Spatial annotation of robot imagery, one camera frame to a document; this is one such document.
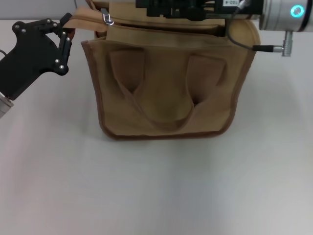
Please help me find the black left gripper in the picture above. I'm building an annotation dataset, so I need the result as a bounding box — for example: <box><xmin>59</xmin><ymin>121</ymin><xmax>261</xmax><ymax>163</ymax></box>
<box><xmin>0</xmin><ymin>12</ymin><xmax>76</xmax><ymax>101</ymax></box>

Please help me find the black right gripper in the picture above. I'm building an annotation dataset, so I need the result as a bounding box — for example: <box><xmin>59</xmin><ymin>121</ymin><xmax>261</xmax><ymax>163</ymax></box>
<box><xmin>192</xmin><ymin>0</ymin><xmax>264</xmax><ymax>20</ymax></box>

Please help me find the khaki fabric food bag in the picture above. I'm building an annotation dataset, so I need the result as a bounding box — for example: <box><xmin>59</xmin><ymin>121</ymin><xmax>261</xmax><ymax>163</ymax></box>
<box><xmin>69</xmin><ymin>0</ymin><xmax>261</xmax><ymax>142</ymax></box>

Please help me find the right gripper cable with plug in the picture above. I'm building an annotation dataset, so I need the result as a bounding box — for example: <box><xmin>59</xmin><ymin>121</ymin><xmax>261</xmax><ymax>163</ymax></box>
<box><xmin>226</xmin><ymin>18</ymin><xmax>294</xmax><ymax>57</ymax></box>

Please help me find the silver zipper pull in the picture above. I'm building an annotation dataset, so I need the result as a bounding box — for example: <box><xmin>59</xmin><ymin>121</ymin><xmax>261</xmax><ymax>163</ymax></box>
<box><xmin>100</xmin><ymin>8</ymin><xmax>114</xmax><ymax>26</ymax></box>

